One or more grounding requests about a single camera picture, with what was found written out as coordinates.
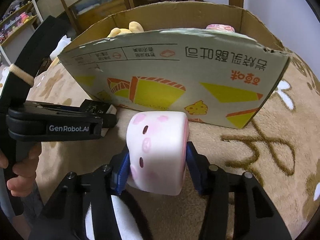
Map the pink swiss roll plush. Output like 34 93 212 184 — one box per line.
126 111 189 196

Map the yellow plush pouch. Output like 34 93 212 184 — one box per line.
107 21 144 38

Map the pink plastic roll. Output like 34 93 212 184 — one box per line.
206 24 235 33

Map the person's left hand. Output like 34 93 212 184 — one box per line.
7 142 42 197

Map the beige floral blanket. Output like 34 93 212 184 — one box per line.
36 55 319 239

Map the white round plush head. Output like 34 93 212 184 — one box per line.
50 35 71 61

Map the white wooden figure shelf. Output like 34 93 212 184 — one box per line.
1 0 43 65

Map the open cardboard box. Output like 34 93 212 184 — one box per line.
59 2 290 129

